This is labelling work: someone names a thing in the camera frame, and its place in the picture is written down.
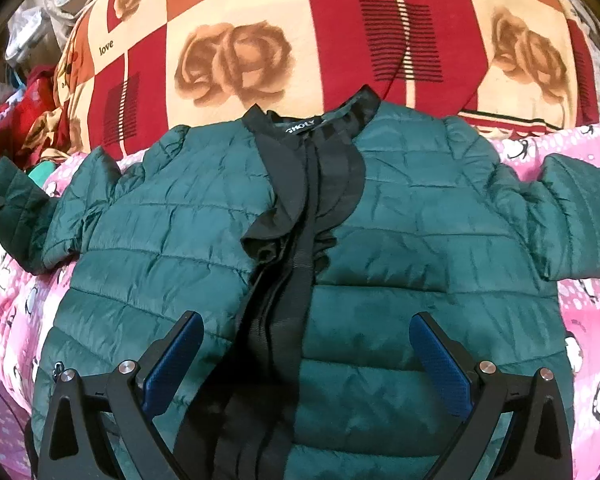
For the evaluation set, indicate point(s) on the pink penguin quilt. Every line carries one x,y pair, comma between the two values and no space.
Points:
28,306

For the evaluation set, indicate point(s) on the red orange rose blanket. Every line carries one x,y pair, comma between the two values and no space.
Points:
133,69

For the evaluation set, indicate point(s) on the dark green puffer jacket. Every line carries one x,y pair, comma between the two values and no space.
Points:
307,246

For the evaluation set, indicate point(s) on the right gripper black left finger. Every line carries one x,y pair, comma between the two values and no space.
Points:
75,443

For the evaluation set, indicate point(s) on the red crumpled clothes pile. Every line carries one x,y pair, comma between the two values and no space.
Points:
37,127

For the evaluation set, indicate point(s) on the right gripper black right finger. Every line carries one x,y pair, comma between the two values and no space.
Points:
536,444

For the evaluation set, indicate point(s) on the grey white clothes pile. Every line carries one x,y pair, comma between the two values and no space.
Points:
39,30

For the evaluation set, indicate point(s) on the teal green garment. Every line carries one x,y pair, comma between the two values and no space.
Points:
41,172

